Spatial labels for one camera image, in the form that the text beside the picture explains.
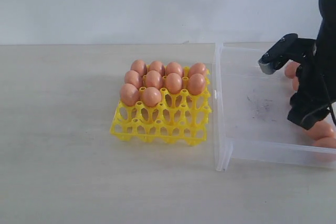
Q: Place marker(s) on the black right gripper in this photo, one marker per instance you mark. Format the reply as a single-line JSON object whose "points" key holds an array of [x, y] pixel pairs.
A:
{"points": [[316, 93]]}

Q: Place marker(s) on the brown egg second row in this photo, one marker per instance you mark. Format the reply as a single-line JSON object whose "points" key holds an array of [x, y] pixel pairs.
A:
{"points": [[321, 129]]}

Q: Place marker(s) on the brown egg back row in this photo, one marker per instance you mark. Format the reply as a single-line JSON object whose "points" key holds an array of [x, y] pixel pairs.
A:
{"points": [[196, 84]]}

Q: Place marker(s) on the brown egg packed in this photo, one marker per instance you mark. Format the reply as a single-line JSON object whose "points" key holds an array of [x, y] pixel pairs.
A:
{"points": [[174, 67], [157, 66], [140, 67], [198, 67]]}

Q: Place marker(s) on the yellow plastic egg tray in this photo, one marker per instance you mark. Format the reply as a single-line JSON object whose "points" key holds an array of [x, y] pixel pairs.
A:
{"points": [[178, 117]]}

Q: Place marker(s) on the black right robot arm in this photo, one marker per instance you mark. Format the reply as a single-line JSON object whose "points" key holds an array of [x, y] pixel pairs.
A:
{"points": [[327, 28]]}

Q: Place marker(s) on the clear plastic bin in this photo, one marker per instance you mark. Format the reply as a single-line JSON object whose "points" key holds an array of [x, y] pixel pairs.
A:
{"points": [[250, 114]]}

